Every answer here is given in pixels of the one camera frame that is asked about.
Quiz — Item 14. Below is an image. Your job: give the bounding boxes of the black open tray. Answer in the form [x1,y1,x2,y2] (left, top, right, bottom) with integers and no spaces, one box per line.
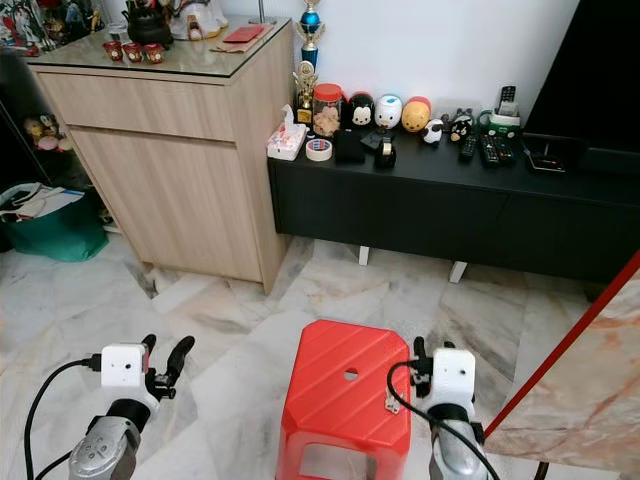
[522,132,587,176]

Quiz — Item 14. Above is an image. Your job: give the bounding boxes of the black display shelf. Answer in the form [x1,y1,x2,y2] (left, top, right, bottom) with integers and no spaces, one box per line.
[0,48,92,197]

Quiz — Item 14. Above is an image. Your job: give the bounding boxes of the yellow bear plush toy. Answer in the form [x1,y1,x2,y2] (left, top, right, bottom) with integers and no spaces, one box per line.
[401,95,433,136]

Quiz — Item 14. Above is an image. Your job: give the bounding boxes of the black television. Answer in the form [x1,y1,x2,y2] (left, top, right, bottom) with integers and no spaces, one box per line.
[524,0,640,153]

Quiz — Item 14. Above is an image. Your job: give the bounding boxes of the pink white tissue pack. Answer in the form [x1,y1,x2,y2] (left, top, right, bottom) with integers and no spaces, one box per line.
[267,104,309,162]

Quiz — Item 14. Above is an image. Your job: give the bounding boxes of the black low tv console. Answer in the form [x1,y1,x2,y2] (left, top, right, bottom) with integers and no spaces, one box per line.
[267,130,640,287]

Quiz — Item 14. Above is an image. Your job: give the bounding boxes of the black tape dispenser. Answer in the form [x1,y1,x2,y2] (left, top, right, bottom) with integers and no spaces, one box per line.
[373,135,399,170]

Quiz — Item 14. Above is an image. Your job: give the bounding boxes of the black incense pot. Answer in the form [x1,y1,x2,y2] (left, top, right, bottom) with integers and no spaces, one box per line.
[123,0,174,48]

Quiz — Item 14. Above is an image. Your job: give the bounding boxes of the white round plush toy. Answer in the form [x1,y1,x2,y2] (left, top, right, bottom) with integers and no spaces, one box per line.
[373,93,404,132]

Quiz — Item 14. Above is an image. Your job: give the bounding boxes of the wide black remote control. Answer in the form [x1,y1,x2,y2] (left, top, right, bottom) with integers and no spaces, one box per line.
[479,133,518,168]

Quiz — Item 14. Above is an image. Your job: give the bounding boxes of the black mouse plush toy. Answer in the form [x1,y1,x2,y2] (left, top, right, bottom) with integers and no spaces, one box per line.
[344,91,376,130]

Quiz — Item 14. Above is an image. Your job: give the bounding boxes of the white ceramic figurine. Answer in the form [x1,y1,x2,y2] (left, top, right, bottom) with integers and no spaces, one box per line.
[170,0,230,42]

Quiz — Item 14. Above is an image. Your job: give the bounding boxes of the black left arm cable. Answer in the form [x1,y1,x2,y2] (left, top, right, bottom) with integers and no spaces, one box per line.
[24,357,106,480]

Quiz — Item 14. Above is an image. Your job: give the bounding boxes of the clear jar red lid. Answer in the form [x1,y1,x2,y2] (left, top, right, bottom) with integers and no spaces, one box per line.
[312,83,346,140]

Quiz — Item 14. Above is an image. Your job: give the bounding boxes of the small gold trophy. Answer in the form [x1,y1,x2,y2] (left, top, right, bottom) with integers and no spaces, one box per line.
[292,60,320,127]

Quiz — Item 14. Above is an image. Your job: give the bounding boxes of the beige pink plush toys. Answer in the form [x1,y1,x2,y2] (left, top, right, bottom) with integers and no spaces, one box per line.
[22,112,72,154]

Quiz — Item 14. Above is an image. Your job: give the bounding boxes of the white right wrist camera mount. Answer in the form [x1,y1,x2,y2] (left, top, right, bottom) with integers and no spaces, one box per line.
[429,347,477,412]

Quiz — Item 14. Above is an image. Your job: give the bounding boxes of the light wooden cabinet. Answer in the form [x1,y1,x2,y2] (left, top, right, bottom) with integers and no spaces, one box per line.
[24,18,297,287]

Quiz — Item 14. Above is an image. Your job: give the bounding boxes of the blue and gold trophy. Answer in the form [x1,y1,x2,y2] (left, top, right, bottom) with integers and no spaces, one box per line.
[299,0,327,67]

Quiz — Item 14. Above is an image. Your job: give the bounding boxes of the small panda toy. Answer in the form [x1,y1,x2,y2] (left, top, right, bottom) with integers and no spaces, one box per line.
[422,118,448,146]

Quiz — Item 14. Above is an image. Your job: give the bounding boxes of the flat red packet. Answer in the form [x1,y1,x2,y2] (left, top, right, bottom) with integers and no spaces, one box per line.
[221,24,268,46]

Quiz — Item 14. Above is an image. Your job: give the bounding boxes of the orange marble pattern board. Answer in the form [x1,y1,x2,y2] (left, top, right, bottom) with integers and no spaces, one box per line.
[482,250,640,477]

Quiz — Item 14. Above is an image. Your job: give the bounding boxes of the small black grey toy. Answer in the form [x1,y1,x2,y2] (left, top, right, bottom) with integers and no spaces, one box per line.
[448,107,476,143]

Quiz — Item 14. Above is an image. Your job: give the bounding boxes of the green bag with papers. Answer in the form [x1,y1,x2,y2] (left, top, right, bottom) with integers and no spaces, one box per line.
[0,182,110,264]

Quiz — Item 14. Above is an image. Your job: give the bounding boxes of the colourful figurine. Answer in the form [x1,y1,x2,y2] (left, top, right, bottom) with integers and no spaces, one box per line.
[0,0,52,54]

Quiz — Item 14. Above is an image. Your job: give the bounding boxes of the red plastic stool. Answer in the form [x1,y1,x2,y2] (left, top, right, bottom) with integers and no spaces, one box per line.
[275,319,414,480]

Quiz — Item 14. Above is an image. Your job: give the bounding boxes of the white tape roll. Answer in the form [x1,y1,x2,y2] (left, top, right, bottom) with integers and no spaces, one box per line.
[305,138,335,163]

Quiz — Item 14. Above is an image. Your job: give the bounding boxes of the green white phone base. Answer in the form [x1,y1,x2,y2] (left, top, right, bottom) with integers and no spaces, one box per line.
[478,108,524,139]

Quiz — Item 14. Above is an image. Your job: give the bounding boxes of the black cordless phone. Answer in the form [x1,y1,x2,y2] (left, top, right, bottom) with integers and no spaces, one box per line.
[498,85,520,117]

